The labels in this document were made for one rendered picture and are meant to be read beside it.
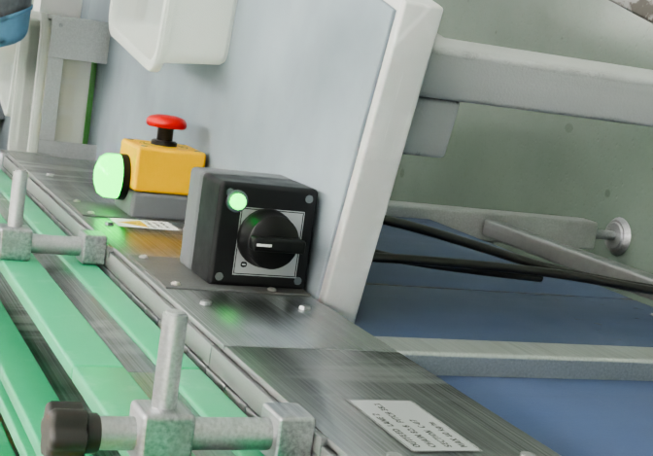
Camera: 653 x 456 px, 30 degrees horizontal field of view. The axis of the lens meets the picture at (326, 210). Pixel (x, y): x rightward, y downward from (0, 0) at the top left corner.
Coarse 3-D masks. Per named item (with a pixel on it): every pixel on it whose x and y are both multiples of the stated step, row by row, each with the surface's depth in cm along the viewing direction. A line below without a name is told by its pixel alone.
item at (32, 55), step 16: (32, 16) 166; (32, 32) 175; (48, 32) 161; (32, 48) 175; (48, 48) 161; (32, 64) 175; (16, 80) 175; (32, 80) 176; (16, 96) 175; (32, 96) 176; (16, 112) 176; (32, 112) 161; (16, 128) 176; (32, 128) 161; (16, 144) 176; (32, 144) 161
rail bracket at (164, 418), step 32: (160, 352) 57; (160, 384) 57; (64, 416) 55; (96, 416) 57; (128, 416) 58; (160, 416) 57; (192, 416) 57; (288, 416) 60; (64, 448) 55; (96, 448) 56; (128, 448) 57; (160, 448) 57; (192, 448) 58; (224, 448) 59; (256, 448) 60; (288, 448) 60; (320, 448) 59
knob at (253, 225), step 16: (256, 224) 90; (272, 224) 90; (288, 224) 90; (240, 240) 91; (256, 240) 88; (272, 240) 89; (288, 240) 89; (256, 256) 90; (272, 256) 90; (288, 256) 91
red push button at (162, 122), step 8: (152, 120) 119; (160, 120) 119; (168, 120) 119; (176, 120) 119; (184, 120) 121; (160, 128) 120; (168, 128) 120; (176, 128) 119; (184, 128) 120; (160, 136) 120; (168, 136) 120
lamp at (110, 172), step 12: (108, 156) 118; (120, 156) 119; (96, 168) 119; (108, 168) 117; (120, 168) 118; (96, 180) 118; (108, 180) 117; (120, 180) 118; (108, 192) 118; (120, 192) 118
